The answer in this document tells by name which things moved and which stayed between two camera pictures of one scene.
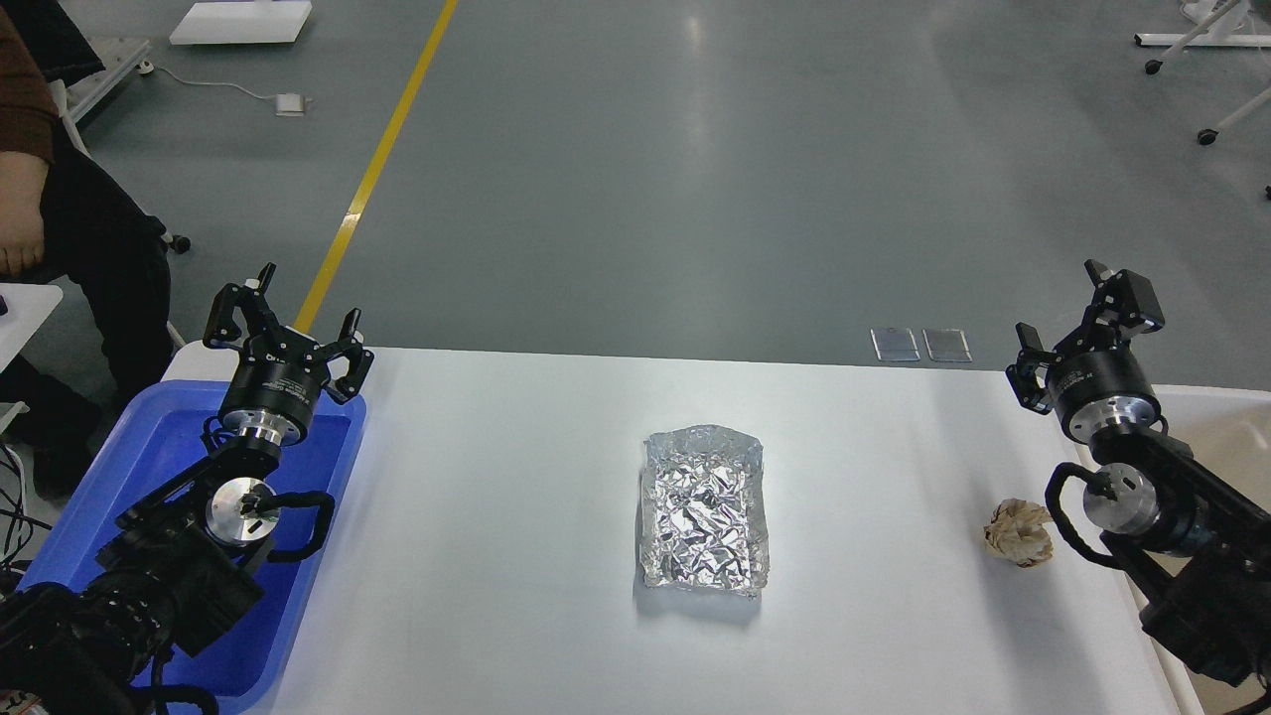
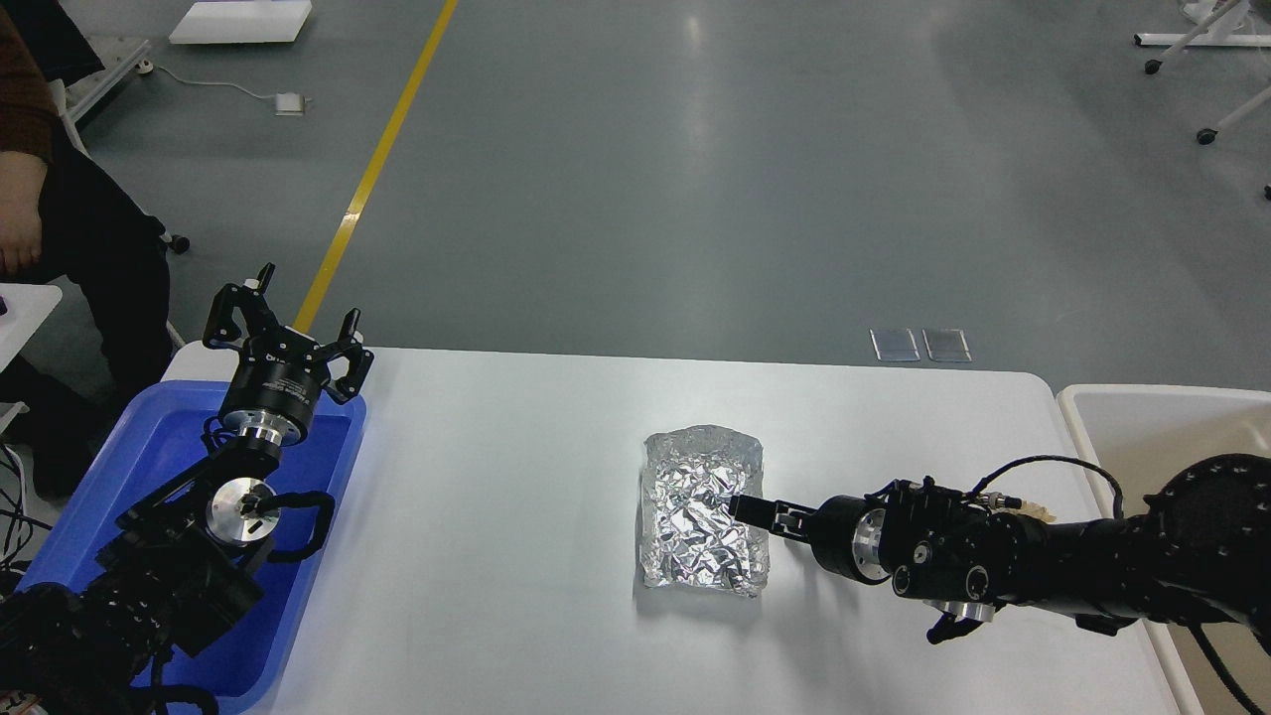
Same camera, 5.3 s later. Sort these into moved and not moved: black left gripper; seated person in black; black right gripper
Moved: black right gripper
Not moved: seated person in black; black left gripper
